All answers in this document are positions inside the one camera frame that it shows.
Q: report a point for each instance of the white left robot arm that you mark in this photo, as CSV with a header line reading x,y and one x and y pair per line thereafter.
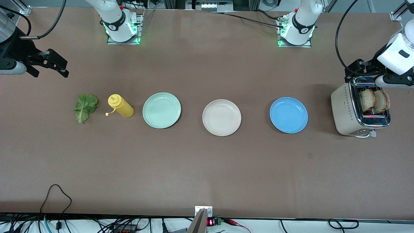
x,y
304,19

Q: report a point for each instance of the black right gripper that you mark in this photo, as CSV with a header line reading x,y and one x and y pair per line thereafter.
x,y
20,51

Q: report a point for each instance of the green lettuce leaf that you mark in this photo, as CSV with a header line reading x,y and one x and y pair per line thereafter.
x,y
84,106

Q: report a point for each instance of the black power strip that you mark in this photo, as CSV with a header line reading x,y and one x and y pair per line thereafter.
x,y
124,230

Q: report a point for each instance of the blue plate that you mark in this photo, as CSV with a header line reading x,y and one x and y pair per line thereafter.
x,y
288,115

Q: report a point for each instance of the brown bread slice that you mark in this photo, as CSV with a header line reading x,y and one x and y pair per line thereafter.
x,y
383,102
367,101

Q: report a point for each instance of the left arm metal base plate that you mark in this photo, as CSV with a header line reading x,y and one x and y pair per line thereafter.
x,y
292,46

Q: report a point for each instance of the pale green plate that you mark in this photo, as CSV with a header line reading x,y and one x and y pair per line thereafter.
x,y
161,110

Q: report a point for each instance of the red clip lead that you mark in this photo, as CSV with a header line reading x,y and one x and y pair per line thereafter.
x,y
231,222

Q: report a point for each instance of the white metal bracket plate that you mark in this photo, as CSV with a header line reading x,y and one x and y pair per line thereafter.
x,y
209,212

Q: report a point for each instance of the grey aluminium camera post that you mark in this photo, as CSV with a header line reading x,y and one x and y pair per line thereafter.
x,y
198,225

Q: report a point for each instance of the beige plate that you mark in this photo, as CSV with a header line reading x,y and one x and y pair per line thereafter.
x,y
222,117

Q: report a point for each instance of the control box with lights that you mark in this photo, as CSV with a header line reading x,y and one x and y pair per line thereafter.
x,y
210,5

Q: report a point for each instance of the aluminium frame profile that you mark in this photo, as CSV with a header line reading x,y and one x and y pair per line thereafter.
x,y
24,9
396,15

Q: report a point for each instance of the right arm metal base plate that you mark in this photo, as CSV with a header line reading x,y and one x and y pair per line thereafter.
x,y
141,22

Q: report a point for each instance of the cream and chrome toaster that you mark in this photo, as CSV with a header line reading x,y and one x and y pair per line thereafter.
x,y
343,110

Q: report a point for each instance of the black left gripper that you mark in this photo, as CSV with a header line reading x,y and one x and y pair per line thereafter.
x,y
371,68

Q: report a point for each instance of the red digit display module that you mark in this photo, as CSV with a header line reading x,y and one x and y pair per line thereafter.
x,y
211,222

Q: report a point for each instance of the yellow squeeze bottle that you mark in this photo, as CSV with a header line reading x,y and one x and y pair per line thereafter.
x,y
123,108

